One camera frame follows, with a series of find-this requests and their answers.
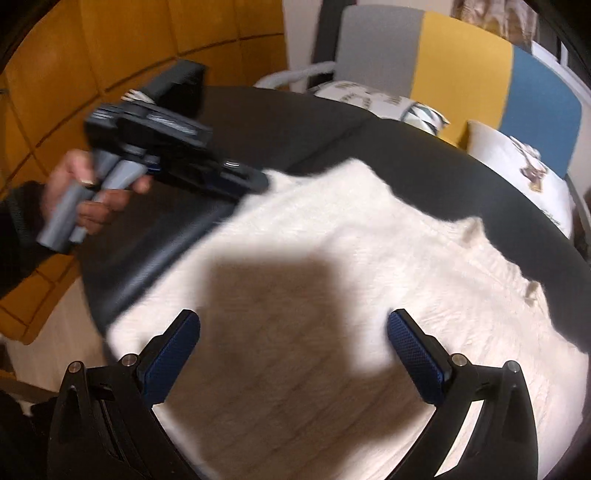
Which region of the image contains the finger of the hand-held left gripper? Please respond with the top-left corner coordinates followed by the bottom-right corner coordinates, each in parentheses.
top-left (208, 162), bottom-right (270, 201)

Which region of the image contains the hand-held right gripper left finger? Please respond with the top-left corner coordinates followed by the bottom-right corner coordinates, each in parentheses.
top-left (48, 309), bottom-right (201, 480)

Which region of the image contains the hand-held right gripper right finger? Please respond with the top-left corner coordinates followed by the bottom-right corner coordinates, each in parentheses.
top-left (388, 309), bottom-right (539, 480)

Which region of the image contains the cream fluffy blanket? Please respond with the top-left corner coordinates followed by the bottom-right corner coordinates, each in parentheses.
top-left (104, 159), bottom-right (585, 480)

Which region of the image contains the person's left hand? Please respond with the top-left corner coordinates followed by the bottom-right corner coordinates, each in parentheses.
top-left (44, 150), bottom-right (153, 234)

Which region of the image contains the light grey tubular armrest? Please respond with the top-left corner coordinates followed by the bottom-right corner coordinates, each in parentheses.
top-left (566, 175), bottom-right (587, 241)
top-left (254, 61), bottom-right (338, 93)

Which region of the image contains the white grey print cushion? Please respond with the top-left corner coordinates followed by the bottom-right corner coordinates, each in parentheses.
top-left (314, 80), bottom-right (416, 121)

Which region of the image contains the white deer print pillow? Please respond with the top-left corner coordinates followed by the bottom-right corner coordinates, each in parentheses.
top-left (466, 120), bottom-right (575, 238)

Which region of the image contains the grey yellow blue backrest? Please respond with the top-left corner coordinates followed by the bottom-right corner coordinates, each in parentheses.
top-left (332, 4), bottom-right (583, 178)

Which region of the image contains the beige patterned curtain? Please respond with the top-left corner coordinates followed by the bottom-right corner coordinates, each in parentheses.
top-left (455, 0), bottom-right (539, 49)

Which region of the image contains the large sliding window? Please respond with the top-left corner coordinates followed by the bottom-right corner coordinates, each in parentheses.
top-left (531, 14), bottom-right (578, 65)

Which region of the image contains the black backrest bracket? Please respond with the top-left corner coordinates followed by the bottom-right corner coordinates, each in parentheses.
top-left (314, 0), bottom-right (352, 63)

